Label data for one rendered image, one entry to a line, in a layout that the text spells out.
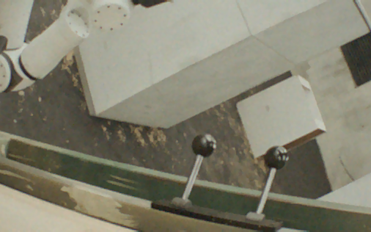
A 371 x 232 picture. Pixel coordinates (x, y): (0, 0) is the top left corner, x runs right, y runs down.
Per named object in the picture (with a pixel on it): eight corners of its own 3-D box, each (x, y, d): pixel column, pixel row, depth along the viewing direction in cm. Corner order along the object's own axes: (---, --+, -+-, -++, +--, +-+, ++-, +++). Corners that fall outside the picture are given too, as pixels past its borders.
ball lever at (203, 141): (171, 214, 90) (199, 138, 96) (193, 219, 89) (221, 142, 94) (163, 205, 87) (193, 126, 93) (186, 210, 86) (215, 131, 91)
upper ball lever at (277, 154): (243, 228, 85) (270, 150, 91) (266, 233, 84) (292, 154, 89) (238, 220, 82) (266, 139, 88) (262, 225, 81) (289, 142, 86)
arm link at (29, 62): (64, 53, 96) (2, 111, 103) (89, 40, 105) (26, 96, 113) (36, 6, 95) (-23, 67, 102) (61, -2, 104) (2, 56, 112)
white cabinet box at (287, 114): (251, 109, 632) (308, 81, 605) (269, 159, 616) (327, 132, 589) (235, 103, 592) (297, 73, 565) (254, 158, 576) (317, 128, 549)
